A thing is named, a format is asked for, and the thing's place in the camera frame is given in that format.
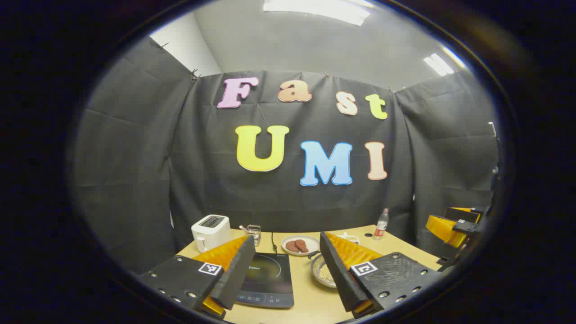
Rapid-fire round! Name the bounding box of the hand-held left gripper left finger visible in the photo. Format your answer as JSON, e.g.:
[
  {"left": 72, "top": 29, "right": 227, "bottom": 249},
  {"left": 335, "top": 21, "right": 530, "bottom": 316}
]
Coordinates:
[{"left": 137, "top": 234, "right": 256, "bottom": 321}]

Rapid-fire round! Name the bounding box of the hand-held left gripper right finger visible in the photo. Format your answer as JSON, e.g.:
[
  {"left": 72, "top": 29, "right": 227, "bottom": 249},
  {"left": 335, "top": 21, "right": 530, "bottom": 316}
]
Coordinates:
[{"left": 319, "top": 232, "right": 444, "bottom": 319}]

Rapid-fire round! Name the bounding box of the steel pot with black handle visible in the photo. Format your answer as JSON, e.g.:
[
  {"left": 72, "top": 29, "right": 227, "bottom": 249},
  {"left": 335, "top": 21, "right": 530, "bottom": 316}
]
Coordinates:
[{"left": 308, "top": 251, "right": 338, "bottom": 288}]

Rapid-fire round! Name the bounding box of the black induction cooktop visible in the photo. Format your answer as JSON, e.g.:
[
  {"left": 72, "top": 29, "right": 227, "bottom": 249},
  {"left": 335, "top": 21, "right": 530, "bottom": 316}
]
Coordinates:
[{"left": 234, "top": 252, "right": 295, "bottom": 309}]

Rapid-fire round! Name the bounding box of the pile of yellow soybeans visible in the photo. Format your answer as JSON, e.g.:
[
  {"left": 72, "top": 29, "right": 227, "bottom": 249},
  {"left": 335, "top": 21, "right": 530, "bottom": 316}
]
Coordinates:
[{"left": 319, "top": 263, "right": 337, "bottom": 285}]

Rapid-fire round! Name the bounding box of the white round plate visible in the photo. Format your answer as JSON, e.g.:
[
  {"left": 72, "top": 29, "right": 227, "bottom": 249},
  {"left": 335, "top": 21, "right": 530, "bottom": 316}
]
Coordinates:
[{"left": 281, "top": 235, "right": 320, "bottom": 257}]

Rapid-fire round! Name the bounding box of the white toaster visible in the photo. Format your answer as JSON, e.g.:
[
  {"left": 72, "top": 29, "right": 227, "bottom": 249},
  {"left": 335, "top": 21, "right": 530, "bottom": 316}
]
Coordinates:
[{"left": 191, "top": 215, "right": 232, "bottom": 253}]

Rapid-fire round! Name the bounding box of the clear water bottle red label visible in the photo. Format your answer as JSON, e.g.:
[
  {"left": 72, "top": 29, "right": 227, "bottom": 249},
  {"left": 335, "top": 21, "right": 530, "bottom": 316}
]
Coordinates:
[{"left": 373, "top": 208, "right": 389, "bottom": 241}]

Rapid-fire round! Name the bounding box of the black backdrop cloth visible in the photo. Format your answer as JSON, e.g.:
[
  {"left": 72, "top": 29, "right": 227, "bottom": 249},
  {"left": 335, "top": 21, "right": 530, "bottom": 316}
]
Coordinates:
[{"left": 72, "top": 36, "right": 500, "bottom": 275}]

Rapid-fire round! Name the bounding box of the small ceiling light panel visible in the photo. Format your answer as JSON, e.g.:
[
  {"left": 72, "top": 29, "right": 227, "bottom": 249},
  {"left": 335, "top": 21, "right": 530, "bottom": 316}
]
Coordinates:
[{"left": 423, "top": 47, "right": 466, "bottom": 76}]

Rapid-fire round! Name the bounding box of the large ceiling light panel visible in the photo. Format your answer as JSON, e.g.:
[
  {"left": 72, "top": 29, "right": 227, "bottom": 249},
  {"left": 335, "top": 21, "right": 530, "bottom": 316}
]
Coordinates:
[{"left": 263, "top": 0, "right": 370, "bottom": 27}]

